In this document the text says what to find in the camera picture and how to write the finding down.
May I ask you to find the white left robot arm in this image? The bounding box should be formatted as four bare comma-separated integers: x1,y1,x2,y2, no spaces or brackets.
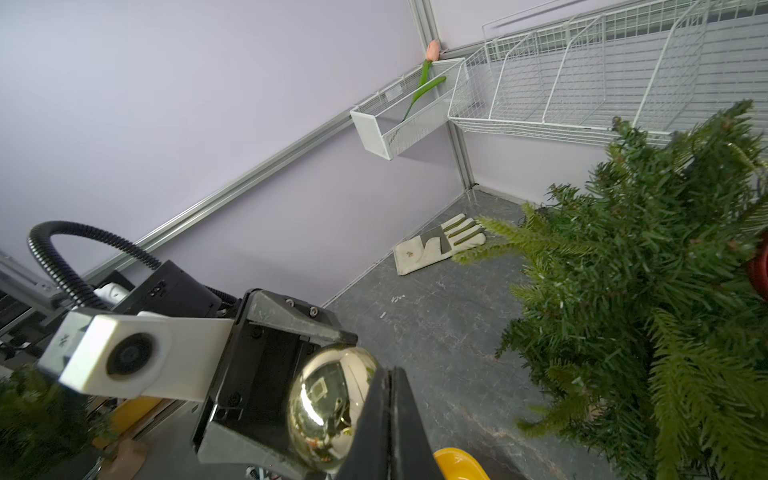
1,221,377,479

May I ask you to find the white gardening glove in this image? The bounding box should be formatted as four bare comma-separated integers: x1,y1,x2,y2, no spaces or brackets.
393,214,486,276

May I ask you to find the yellow plastic tray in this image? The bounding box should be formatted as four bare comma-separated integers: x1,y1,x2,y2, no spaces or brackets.
433,447,490,480

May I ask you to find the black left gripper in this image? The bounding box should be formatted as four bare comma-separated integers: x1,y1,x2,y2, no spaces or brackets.
192,289,358,479

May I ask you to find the small white mesh basket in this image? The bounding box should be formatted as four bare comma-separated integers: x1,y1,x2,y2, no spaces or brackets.
350,58,464,160

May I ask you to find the long white wire shelf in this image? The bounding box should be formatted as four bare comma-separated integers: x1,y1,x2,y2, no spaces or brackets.
448,1,767,146

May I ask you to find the red ribbed ball ornament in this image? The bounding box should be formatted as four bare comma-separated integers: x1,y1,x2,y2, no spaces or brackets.
747,236,768,300

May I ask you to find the small green christmas tree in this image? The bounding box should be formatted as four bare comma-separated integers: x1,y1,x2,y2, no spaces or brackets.
456,100,767,479

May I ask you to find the small silver bell ornament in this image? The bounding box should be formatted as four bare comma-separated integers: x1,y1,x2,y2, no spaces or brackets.
286,345,379,474

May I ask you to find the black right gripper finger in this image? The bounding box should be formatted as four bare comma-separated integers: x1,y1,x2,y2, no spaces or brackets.
335,367,444,480

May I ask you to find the artificial pink tulip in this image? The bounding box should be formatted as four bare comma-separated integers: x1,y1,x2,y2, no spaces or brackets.
402,39,447,122

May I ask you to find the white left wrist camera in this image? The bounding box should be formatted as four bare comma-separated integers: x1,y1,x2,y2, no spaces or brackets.
37,308,234,402

